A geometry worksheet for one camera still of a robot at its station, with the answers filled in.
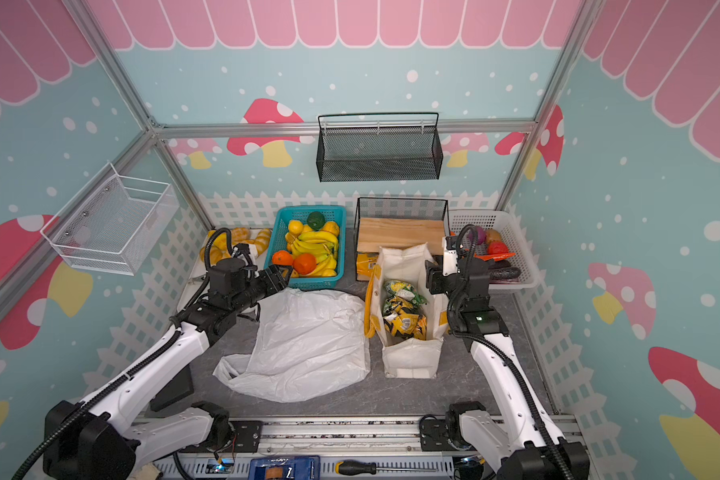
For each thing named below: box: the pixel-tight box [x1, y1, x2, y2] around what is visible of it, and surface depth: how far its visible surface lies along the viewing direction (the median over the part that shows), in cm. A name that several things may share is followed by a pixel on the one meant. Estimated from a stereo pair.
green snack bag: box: [384, 280, 428, 305], surface depth 91 cm
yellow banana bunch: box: [292, 231, 339, 277], surface depth 111 cm
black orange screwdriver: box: [335, 460, 438, 476], surface depth 70 cm
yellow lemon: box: [288, 219, 303, 235], surface depth 114 cm
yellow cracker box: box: [356, 252, 379, 281], surface depth 100 cm
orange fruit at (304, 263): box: [292, 253, 317, 275], surface depth 102 cm
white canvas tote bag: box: [363, 242, 449, 379], surface depth 85 cm
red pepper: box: [487, 241, 509, 255], surface depth 107 cm
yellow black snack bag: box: [383, 297, 427, 340], surface depth 87 cm
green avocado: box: [306, 211, 326, 231], surface depth 115 cm
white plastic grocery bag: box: [213, 288, 371, 403], surface depth 88 cm
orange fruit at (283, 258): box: [272, 250, 293, 266], surface depth 100 cm
